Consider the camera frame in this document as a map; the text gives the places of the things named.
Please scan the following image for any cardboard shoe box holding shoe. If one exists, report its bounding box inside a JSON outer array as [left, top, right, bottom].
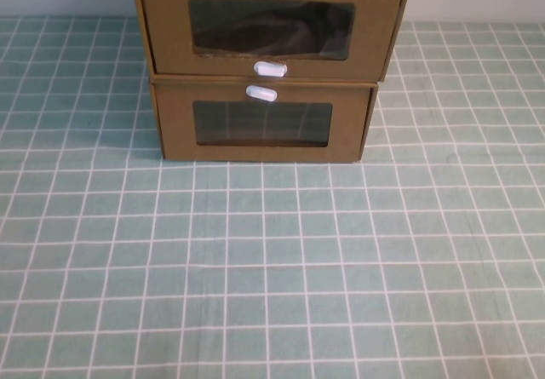
[[130, 0, 415, 83]]

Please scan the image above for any cardboard shoe box, empty window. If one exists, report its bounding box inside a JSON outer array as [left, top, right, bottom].
[[149, 74, 380, 164]]

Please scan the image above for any dark brown shoe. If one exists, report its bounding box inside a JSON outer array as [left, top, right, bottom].
[[190, 0, 355, 60]]

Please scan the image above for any green checkered tablecloth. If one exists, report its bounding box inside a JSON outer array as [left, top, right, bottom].
[[0, 15, 545, 379]]

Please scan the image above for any white handle, empty shoe box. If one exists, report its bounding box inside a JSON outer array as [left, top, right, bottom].
[[244, 83, 278, 102]]

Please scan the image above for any white handle, box with shoe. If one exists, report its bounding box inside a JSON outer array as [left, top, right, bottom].
[[252, 60, 289, 78]]

